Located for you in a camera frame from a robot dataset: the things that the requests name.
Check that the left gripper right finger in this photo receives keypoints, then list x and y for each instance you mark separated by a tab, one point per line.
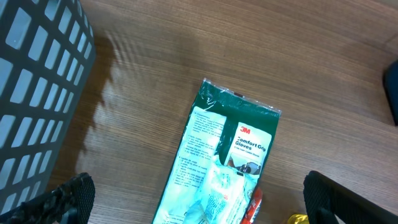
327	201

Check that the small yellow bottle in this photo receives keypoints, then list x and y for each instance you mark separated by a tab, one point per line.
298	219

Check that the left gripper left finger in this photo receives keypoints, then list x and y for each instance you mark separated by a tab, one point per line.
71	202

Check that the blue object at edge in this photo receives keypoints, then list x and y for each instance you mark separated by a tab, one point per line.
390	84

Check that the dark grey mesh basket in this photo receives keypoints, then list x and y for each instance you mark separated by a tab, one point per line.
47	52

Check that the red white tube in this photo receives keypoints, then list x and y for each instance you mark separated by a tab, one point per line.
253	207

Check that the green package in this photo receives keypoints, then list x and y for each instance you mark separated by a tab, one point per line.
221	156

